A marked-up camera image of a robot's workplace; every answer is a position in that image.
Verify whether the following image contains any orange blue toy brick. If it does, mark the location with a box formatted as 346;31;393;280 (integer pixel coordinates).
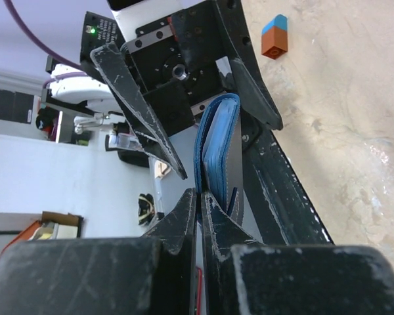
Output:
261;14;288;60

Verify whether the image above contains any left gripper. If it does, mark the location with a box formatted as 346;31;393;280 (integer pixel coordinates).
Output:
80;1;283;180

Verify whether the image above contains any blue leather card holder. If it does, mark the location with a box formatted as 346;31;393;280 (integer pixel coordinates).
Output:
194;93;244;225

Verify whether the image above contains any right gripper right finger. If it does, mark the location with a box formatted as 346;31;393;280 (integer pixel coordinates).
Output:
201;192;394;314

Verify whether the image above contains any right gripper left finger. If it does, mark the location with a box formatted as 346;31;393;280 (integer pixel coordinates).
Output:
0;188;197;314

